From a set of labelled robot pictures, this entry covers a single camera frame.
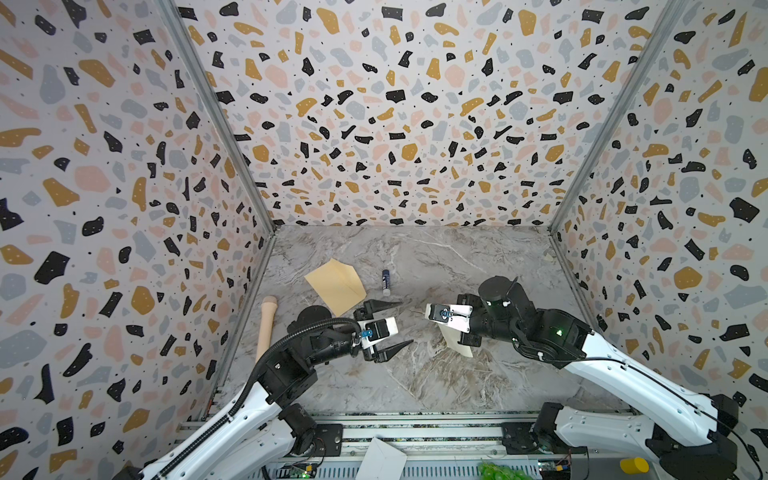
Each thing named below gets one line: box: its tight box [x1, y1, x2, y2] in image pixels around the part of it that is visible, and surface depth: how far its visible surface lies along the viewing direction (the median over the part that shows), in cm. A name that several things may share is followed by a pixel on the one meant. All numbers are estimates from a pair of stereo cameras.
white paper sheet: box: [355, 437, 408, 480], surface depth 69 cm
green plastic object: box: [477, 462, 534, 480], surface depth 68 cm
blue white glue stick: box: [382, 269, 391, 297], surface depth 105 cm
